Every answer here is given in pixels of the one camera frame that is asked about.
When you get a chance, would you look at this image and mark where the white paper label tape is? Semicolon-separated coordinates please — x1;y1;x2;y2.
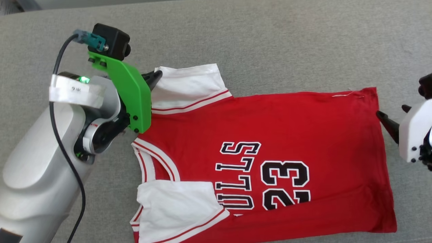
49;74;106;109

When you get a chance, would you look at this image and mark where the red white basketball jersey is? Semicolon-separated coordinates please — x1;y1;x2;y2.
130;63;398;243

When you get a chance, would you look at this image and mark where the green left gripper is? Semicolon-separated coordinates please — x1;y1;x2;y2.
88;50;163;134

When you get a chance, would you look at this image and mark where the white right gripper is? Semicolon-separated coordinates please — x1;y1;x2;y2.
376;99;432;163

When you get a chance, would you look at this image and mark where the black cable teal plug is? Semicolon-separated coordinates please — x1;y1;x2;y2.
49;29;107;243

